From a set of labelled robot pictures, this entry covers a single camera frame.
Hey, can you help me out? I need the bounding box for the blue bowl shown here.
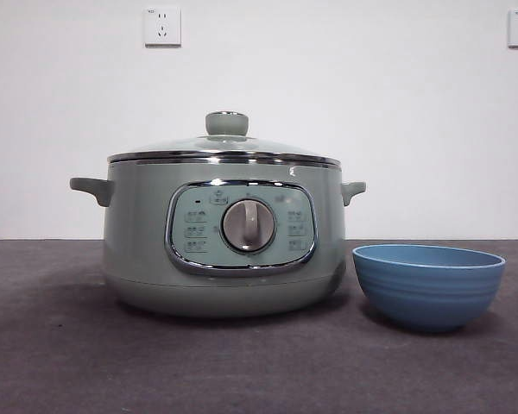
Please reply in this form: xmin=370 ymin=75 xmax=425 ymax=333
xmin=352 ymin=243 xmax=507 ymax=333

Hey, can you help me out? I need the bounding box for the glass lid with green knob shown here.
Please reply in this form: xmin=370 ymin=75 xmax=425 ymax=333
xmin=107 ymin=110 xmax=342 ymax=167

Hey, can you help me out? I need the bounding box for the pale green electric steamer pot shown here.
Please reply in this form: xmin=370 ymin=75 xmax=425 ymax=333
xmin=69 ymin=148 xmax=367 ymax=319

